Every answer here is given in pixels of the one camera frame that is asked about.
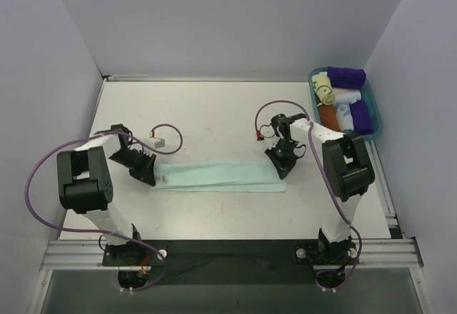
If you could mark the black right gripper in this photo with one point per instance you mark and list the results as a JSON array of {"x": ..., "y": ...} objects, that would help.
[{"x": 280, "y": 158}]

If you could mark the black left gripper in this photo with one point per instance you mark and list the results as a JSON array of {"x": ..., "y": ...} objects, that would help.
[{"x": 143, "y": 166}]

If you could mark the light mint towel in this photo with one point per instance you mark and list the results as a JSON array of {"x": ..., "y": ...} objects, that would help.
[{"x": 225, "y": 176}]

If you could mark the green and yellow patterned towel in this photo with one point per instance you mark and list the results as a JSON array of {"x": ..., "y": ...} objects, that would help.
[{"x": 322, "y": 88}]

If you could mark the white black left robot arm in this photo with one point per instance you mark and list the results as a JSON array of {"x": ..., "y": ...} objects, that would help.
[{"x": 86, "y": 188}]

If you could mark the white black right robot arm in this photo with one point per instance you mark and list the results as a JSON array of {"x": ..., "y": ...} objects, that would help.
[{"x": 342, "y": 160}]

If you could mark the orange brown rolled towel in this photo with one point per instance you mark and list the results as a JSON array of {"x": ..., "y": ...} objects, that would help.
[{"x": 327, "y": 115}]

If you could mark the white blue rolled towel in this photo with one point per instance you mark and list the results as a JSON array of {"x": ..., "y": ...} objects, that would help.
[{"x": 344, "y": 117}]

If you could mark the pink rolled towel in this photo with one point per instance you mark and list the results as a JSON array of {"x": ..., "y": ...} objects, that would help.
[{"x": 346, "y": 95}]

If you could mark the purple rolled towel right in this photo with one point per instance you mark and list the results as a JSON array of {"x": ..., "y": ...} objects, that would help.
[{"x": 362, "y": 122}]

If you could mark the purple rolled towel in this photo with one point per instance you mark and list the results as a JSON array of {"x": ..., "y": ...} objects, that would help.
[
  {"x": 362, "y": 122},
  {"x": 346, "y": 77}
]

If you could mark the purple rolled towel top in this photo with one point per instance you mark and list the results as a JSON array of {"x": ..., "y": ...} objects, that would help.
[{"x": 346, "y": 77}]

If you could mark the teal plastic basket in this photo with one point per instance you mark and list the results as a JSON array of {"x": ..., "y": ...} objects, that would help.
[{"x": 366, "y": 95}]

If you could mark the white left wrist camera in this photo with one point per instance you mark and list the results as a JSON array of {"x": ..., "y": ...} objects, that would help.
[{"x": 156, "y": 142}]

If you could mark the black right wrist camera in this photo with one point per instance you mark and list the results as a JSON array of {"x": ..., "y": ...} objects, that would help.
[{"x": 279, "y": 124}]

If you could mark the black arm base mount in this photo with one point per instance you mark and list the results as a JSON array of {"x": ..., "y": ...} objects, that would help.
[{"x": 233, "y": 262}]

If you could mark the aluminium frame rail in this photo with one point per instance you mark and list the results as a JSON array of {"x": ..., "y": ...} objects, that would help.
[{"x": 371, "y": 253}]

